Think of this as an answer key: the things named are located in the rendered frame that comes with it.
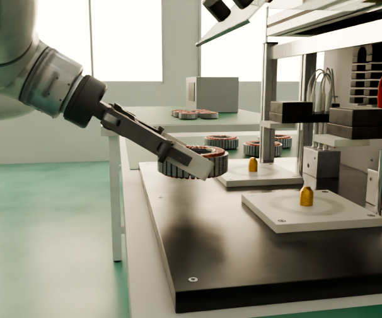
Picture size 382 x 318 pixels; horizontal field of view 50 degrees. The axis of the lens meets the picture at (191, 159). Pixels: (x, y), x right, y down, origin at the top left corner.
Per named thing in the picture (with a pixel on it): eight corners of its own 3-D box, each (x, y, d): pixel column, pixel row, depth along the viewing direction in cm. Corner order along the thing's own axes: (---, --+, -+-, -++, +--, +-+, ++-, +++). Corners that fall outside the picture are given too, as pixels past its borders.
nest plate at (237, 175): (225, 187, 75) (226, 180, 75) (208, 170, 90) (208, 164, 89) (303, 183, 78) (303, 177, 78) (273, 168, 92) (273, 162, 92)
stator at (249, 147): (251, 158, 115) (252, 145, 114) (237, 152, 125) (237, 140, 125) (289, 157, 117) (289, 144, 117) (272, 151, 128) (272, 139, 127)
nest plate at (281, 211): (276, 233, 52) (276, 224, 51) (241, 200, 66) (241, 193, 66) (384, 226, 54) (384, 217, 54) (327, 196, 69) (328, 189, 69)
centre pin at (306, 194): (302, 206, 59) (303, 188, 58) (296, 202, 61) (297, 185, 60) (315, 206, 59) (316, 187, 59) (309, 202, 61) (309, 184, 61)
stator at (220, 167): (161, 182, 59) (161, 156, 59) (154, 166, 70) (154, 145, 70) (236, 179, 61) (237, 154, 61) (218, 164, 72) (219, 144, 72)
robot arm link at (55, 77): (14, 103, 55) (55, 125, 56) (46, 43, 54) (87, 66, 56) (27, 101, 64) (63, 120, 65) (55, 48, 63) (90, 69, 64)
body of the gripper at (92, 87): (63, 115, 65) (116, 142, 67) (57, 119, 56) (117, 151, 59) (86, 72, 64) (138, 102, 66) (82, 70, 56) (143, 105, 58)
